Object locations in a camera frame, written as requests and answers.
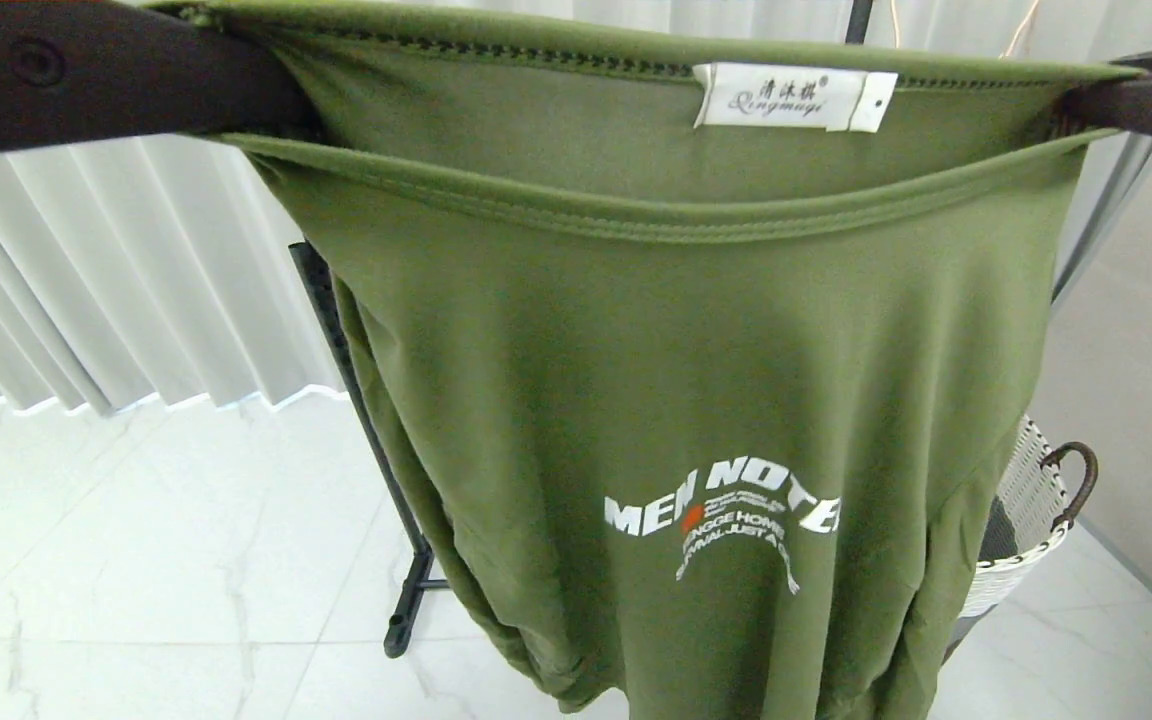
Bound white laundry basket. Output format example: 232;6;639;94
946;415;1100;651

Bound black clothes rack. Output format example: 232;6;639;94
288;0;877;659

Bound white curtain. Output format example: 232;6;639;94
0;0;1152;416

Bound green printed shirt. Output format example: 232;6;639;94
151;0;1147;720

